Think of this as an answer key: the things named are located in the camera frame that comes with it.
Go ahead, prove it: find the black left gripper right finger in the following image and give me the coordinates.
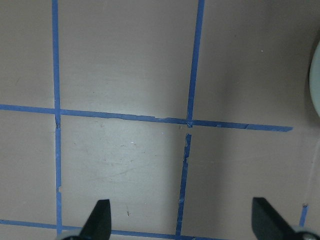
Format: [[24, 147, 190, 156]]
[[251, 197, 296, 240]]

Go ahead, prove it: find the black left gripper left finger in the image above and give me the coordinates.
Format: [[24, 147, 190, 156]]
[[79, 199, 111, 240]]

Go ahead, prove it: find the white cooking pot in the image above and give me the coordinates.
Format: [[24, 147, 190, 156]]
[[309, 42, 320, 116]]

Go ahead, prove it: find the brown paper mat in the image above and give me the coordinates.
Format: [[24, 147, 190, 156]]
[[0, 0, 320, 240]]

